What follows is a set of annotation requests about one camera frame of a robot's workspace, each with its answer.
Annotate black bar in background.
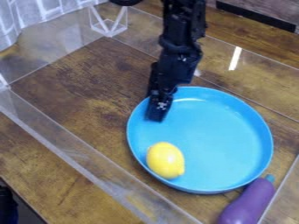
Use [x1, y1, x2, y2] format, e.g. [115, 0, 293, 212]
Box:
[216, 0, 296, 33]

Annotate black cable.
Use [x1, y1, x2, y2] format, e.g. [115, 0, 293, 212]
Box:
[108, 0, 145, 7]

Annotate yellow toy lemon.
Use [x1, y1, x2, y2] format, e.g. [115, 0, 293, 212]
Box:
[145, 142, 184, 179]

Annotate blue round plate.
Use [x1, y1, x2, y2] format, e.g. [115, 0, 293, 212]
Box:
[125, 87, 273, 194]

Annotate clear acrylic enclosure wall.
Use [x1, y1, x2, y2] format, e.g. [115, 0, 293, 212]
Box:
[0, 0, 299, 224]

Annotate white patterned curtain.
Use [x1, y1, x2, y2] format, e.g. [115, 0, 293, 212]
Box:
[0, 0, 108, 52]

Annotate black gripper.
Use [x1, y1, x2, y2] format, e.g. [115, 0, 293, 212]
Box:
[145, 37, 203, 123]

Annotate purple toy eggplant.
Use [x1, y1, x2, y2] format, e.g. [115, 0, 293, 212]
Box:
[217, 174, 276, 224]

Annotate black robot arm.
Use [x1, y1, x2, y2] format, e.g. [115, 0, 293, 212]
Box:
[145, 0, 207, 122]

